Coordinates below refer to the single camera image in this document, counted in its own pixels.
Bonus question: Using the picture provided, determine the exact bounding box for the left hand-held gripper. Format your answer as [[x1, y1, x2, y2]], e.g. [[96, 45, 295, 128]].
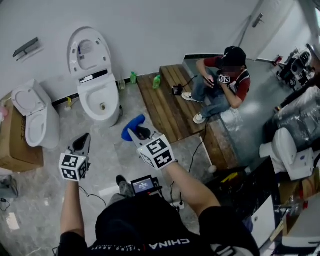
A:
[[59, 132, 92, 182]]

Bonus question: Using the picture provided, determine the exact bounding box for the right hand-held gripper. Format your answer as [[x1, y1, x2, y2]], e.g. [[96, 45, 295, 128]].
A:
[[127, 126, 175, 171]]

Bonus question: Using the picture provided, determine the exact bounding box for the blue cloth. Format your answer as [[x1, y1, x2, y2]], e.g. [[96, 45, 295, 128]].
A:
[[121, 114, 147, 142]]

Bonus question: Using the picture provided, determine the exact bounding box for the white oval toilet seat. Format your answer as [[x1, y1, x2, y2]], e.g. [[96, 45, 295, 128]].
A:
[[66, 26, 112, 76]]

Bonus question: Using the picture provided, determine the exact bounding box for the person's right forearm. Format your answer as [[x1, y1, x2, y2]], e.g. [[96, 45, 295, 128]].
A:
[[161, 161, 222, 219]]

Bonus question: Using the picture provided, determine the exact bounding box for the person's left forearm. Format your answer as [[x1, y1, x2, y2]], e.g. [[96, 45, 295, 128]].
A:
[[59, 178, 86, 238]]

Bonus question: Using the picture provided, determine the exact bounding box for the white smart toilet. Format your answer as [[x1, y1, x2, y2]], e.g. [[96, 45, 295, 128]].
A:
[[66, 26, 121, 128]]

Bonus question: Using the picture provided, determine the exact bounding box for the small white toilet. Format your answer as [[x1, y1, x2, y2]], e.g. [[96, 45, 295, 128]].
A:
[[11, 79, 61, 150]]

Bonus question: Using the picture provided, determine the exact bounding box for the white toilet with label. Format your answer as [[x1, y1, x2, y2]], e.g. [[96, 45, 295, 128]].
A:
[[259, 127, 315, 182]]

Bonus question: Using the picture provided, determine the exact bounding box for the wooden step platform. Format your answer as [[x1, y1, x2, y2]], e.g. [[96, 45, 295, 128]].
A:
[[136, 64, 239, 169]]

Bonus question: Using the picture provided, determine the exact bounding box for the black screen device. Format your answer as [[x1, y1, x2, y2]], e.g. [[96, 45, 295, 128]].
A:
[[130, 174, 164, 197]]

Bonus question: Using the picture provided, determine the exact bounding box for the person's leg and shoe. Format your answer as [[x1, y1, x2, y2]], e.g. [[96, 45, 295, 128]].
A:
[[106, 174, 136, 207]]

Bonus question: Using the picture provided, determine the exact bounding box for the brown cardboard box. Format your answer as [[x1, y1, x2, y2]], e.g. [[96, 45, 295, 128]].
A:
[[0, 91, 45, 173]]

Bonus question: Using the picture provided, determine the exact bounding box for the white power strip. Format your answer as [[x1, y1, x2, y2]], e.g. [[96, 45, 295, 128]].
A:
[[172, 199, 186, 211]]

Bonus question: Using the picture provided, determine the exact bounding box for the grey floor object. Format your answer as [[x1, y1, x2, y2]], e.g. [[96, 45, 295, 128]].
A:
[[0, 174, 20, 199]]

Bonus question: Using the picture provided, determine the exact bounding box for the person's black shirt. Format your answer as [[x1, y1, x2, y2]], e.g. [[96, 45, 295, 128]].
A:
[[57, 194, 261, 256]]

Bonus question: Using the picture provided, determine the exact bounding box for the white paper sheet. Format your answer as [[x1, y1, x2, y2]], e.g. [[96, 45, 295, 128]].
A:
[[5, 212, 21, 231]]

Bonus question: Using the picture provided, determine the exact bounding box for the black cabinet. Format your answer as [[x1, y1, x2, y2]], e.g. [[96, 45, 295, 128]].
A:
[[206, 156, 282, 248]]

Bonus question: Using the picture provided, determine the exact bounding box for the plastic wrapped bundle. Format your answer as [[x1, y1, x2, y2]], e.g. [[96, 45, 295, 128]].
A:
[[271, 86, 320, 152]]

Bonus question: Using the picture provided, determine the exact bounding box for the white door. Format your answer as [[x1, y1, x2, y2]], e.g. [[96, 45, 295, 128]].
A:
[[245, 0, 302, 62]]

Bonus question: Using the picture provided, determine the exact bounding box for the grey machine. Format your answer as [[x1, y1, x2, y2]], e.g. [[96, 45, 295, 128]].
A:
[[276, 47, 316, 89]]

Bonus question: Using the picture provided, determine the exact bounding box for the black device on cable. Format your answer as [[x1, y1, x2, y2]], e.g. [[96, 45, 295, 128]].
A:
[[171, 84, 184, 97]]

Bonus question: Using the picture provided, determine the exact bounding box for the black cable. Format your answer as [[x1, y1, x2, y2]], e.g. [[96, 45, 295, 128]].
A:
[[187, 117, 210, 174]]

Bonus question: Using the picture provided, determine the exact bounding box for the black charger with cable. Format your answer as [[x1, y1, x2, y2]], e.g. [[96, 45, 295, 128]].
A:
[[0, 197, 11, 212]]

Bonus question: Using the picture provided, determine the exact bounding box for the grey wall paper holder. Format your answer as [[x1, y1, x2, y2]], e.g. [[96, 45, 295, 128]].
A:
[[12, 37, 42, 62]]

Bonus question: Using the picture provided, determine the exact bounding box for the metal door handle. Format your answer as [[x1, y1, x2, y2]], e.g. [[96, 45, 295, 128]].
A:
[[251, 12, 265, 29]]

